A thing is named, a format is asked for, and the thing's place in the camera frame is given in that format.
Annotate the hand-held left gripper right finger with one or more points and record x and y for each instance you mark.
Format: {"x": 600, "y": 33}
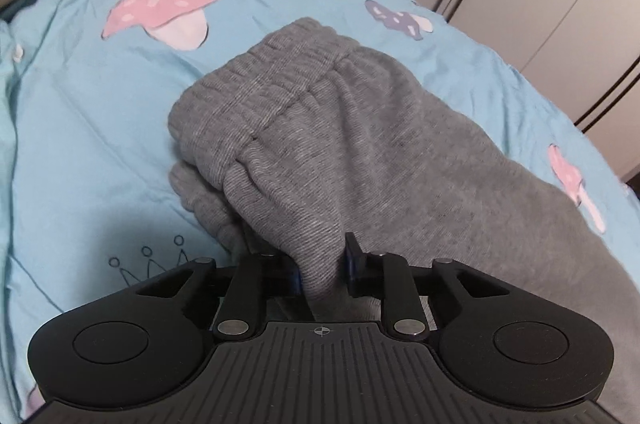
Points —
{"x": 351, "y": 275}

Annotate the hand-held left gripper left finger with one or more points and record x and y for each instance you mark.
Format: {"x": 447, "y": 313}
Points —
{"x": 295, "y": 280}

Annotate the grey sweat pants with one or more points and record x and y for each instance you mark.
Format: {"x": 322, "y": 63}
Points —
{"x": 360, "y": 128}

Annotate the blue mushroom print bed sheet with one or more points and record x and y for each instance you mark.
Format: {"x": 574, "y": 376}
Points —
{"x": 75, "y": 128}

